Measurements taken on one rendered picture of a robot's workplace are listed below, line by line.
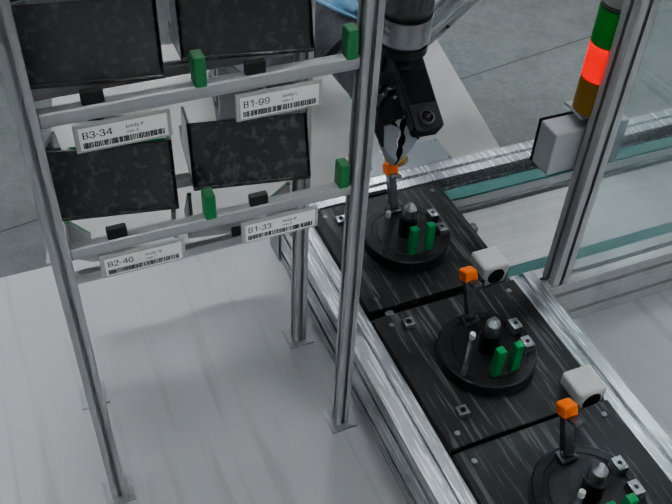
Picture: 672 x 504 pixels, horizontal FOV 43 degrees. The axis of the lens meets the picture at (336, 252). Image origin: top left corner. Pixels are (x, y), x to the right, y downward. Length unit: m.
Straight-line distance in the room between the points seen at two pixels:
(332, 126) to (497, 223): 0.46
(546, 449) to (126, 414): 0.60
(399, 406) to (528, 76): 2.71
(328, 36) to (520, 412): 0.86
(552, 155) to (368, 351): 0.38
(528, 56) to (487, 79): 0.29
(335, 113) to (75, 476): 0.96
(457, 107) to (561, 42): 2.17
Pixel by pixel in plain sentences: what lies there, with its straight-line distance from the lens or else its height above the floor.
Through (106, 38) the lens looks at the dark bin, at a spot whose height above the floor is 1.50.
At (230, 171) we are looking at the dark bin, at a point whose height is 1.32.
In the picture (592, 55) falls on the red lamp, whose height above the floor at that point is 1.35.
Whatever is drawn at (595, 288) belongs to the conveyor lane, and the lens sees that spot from 1.44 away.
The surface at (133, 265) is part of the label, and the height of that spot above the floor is 1.28.
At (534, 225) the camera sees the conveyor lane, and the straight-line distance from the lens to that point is 1.54.
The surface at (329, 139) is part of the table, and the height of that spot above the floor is 0.86.
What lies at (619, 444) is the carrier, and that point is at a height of 0.97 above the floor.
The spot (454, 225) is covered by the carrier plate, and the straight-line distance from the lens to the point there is 1.42.
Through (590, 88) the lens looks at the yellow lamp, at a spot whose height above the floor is 1.30.
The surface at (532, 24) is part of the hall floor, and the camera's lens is 4.14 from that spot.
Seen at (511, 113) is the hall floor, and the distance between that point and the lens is 3.49.
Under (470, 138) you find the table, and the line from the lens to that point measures 1.82.
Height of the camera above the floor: 1.90
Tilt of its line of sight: 44 degrees down
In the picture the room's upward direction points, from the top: 3 degrees clockwise
